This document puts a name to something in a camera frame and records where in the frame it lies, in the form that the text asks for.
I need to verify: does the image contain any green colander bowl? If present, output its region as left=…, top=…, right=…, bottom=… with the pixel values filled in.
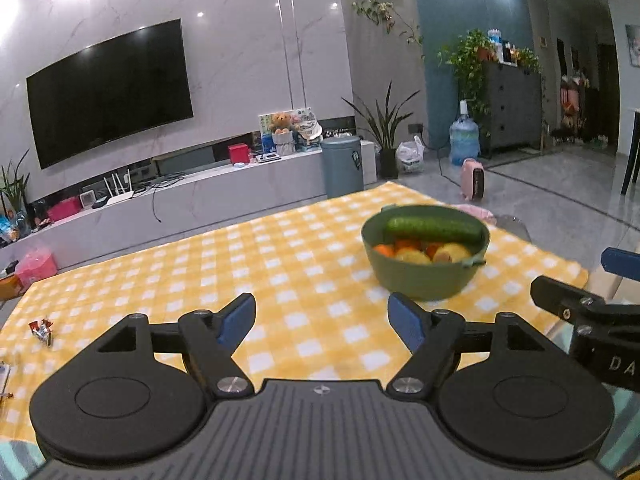
left=361, top=205, right=490, bottom=301

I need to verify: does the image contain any yellow pear left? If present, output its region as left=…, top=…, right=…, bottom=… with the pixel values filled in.
left=394, top=247, right=433, bottom=266

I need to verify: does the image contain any yellow pear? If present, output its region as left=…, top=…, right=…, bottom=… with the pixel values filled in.
left=394, top=247, right=433, bottom=266
left=432, top=243, right=472, bottom=263

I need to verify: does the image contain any yellow pear right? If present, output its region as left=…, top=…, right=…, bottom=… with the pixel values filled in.
left=432, top=243, right=472, bottom=263

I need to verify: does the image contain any orange mandarin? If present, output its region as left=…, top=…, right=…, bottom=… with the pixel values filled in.
left=373, top=244, right=395, bottom=258

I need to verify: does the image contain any green cucumber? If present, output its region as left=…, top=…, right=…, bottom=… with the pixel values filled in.
left=383, top=217, right=485, bottom=245

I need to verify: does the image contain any yellow checkered tablecloth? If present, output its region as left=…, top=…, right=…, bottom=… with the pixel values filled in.
left=0, top=180, right=591, bottom=443

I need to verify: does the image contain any white TV console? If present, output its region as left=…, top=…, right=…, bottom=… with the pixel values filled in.
left=0, top=138, right=379, bottom=271

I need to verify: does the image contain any pink suitcase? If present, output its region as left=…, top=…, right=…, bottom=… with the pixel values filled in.
left=460, top=158, right=485, bottom=200

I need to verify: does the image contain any white wifi router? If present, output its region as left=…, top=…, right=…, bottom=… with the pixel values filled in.
left=103, top=172, right=134, bottom=205

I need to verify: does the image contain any white plastic bag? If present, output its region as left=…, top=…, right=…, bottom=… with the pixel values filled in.
left=395, top=136, right=425, bottom=174

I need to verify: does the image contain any red box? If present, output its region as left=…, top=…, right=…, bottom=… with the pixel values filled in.
left=228, top=143, right=250, bottom=165

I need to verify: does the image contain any dark grey drawer cabinet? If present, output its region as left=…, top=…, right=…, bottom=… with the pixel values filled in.
left=480, top=62, right=542, bottom=157

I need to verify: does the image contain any blue-grey trash bin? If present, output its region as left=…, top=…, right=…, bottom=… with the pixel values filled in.
left=321, top=136, right=364, bottom=198

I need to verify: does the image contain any blue water jug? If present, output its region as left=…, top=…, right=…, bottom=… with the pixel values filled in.
left=449, top=100, right=480, bottom=166

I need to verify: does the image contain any potted green plant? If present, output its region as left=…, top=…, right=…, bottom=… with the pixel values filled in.
left=342, top=82, right=420, bottom=180

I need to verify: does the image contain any teddy bear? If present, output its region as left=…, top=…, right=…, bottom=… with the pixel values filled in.
left=270, top=112, right=293, bottom=134

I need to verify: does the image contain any trailing ivy plant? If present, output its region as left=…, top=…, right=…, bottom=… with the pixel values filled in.
left=437, top=29, right=496, bottom=125

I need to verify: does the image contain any black wall television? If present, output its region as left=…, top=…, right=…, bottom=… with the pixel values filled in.
left=26, top=20, right=193, bottom=169

